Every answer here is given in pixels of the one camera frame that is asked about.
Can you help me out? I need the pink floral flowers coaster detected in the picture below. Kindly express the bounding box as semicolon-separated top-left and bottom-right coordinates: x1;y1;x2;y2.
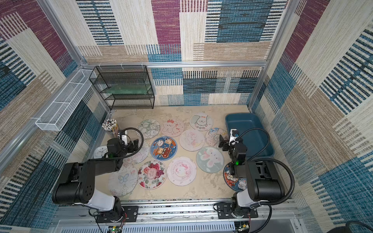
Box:
205;128;229;148

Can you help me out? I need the green white rabbit coaster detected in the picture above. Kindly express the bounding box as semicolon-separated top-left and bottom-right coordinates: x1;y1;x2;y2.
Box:
196;147;224;173

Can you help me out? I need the blue orange bears coaster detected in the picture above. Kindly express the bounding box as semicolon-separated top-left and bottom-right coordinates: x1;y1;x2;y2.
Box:
223;163;247;192

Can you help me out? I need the pink hello kitty coaster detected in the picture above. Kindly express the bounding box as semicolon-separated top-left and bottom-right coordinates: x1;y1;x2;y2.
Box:
167;157;197;186

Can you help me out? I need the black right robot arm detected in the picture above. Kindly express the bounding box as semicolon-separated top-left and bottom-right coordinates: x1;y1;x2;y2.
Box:
218;135;286;218

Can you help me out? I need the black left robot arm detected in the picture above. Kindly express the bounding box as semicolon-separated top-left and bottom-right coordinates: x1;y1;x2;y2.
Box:
51;138;144;216

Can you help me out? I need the pale pink floral coaster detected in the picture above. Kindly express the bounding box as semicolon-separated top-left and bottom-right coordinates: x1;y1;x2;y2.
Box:
123;142;150;165

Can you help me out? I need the green white cabbage coaster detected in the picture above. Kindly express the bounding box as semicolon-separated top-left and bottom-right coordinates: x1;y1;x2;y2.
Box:
137;119;160;139

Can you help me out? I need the cup of coloured pencils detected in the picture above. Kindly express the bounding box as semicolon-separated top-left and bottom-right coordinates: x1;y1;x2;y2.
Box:
102;118;119;138

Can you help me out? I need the blue cartoon toast coaster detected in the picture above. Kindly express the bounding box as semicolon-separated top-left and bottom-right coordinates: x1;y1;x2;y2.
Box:
150;136;178;161

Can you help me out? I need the white puppy cartoon coaster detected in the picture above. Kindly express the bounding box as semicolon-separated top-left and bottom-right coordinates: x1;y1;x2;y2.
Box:
189;113;214;131

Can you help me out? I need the pink unicorn moon coaster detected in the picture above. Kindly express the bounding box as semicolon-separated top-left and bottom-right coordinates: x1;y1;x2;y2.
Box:
179;129;205;151

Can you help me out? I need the small white round clock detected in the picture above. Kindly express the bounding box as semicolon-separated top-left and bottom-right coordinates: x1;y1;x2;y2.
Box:
93;146;108;159

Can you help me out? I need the red rose floral coaster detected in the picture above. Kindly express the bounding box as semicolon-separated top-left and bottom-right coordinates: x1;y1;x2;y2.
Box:
138;160;167;190

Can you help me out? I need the white butterfly coaster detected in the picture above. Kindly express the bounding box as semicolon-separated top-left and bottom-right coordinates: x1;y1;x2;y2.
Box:
108;163;138;197

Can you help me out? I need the pink checkered bunny coaster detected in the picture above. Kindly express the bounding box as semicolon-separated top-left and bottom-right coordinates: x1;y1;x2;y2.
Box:
160;118;185;137

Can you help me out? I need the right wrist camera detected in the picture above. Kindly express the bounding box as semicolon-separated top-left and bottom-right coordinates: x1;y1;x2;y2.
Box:
229;129;240;146

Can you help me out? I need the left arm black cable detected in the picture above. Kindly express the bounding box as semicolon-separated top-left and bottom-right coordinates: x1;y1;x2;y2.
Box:
108;127;145;160

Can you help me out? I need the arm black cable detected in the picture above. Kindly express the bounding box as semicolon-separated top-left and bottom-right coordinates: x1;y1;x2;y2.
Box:
108;127;145;160
234;127;295;233

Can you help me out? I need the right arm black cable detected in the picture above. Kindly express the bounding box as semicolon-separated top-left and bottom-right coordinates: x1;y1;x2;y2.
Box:
234;127;295;233

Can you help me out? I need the black wire mesh shelf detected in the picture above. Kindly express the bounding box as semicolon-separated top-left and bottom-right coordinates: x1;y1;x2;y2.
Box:
89;65;155;110

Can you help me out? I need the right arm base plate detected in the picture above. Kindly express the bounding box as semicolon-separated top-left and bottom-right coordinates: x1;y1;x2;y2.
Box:
213;202;258;219

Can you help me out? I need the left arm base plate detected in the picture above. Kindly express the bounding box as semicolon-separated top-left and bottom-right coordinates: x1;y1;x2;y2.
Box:
96;206;139;223

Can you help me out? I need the white wire mesh basket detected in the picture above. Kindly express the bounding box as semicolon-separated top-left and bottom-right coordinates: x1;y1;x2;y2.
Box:
36;69;92;132

